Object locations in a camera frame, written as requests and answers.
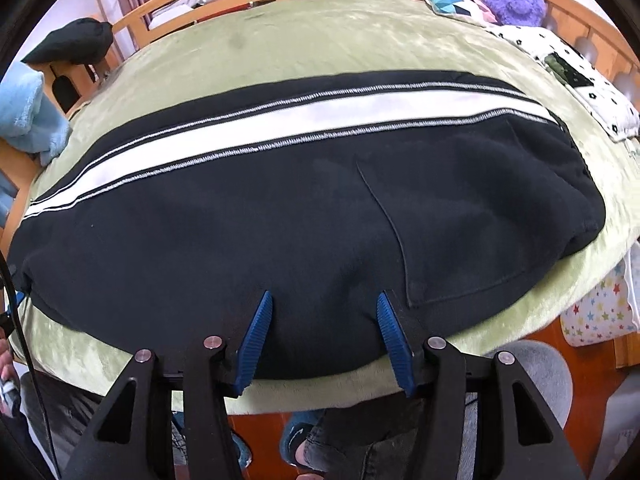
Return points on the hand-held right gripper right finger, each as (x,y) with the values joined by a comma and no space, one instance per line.
(394,335)

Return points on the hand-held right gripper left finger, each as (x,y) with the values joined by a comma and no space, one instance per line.
(256,332)

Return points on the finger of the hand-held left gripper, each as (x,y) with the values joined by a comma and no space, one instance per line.
(16,301)

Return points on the black pants with white stripe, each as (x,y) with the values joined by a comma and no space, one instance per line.
(250,220)

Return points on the blue slipper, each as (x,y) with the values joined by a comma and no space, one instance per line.
(295,432)

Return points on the person's leg in dark jeans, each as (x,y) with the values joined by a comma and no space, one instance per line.
(365,445)

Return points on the light blue towel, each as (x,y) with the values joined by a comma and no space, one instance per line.
(30,110)

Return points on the star printed cloth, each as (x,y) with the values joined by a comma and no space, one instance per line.
(595,310)

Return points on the black cloth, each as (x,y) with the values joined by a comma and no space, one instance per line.
(70,40)

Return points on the green plush blanket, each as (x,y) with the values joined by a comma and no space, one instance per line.
(280,40)

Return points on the white black-dotted pillow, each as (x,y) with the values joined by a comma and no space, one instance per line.
(600,95)

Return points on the dark green cloth patch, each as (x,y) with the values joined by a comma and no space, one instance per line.
(567,70)

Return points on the geometric patterned cushion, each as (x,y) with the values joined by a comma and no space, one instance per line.
(452,2)

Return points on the wooden bed frame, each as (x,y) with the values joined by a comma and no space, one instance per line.
(150,15)

